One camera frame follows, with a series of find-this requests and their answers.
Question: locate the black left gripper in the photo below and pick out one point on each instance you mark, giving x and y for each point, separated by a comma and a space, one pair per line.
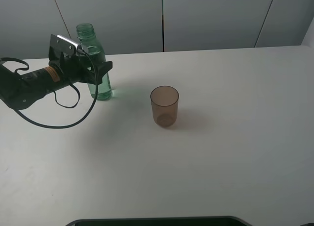
72, 69

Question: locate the green transparent water bottle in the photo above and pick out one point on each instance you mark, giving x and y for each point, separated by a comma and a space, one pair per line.
92, 45

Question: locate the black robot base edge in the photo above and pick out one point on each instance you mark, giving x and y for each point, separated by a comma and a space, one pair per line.
170, 221

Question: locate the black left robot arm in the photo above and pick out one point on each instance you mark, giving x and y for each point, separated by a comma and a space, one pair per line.
20, 88

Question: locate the pink translucent plastic cup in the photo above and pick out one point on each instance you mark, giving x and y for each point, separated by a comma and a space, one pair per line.
164, 102

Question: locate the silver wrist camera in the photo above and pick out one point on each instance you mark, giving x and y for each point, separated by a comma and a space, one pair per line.
68, 46

